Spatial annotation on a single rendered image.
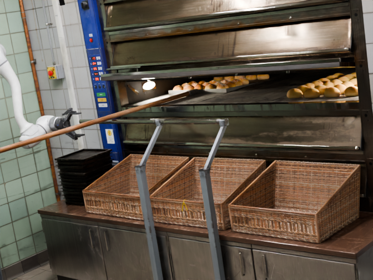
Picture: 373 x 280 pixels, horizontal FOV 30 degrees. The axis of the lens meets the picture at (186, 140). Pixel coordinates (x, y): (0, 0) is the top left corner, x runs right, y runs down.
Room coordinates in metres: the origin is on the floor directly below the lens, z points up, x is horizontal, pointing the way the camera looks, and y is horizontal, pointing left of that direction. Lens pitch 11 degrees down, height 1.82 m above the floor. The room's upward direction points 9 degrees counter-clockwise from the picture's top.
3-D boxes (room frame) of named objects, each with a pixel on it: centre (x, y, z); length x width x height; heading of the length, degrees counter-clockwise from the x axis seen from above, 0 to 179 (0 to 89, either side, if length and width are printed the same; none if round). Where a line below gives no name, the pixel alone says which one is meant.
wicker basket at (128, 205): (4.38, 0.36, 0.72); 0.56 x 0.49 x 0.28; 46
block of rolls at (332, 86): (4.11, -0.98, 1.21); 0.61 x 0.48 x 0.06; 138
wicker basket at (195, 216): (3.98, -0.08, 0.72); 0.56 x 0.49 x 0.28; 49
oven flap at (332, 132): (4.18, -0.26, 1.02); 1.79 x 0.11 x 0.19; 48
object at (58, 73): (5.16, 0.88, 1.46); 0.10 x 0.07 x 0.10; 48
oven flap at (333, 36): (4.18, -0.26, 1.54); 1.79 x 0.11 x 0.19; 48
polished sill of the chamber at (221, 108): (4.20, -0.27, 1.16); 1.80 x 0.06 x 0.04; 48
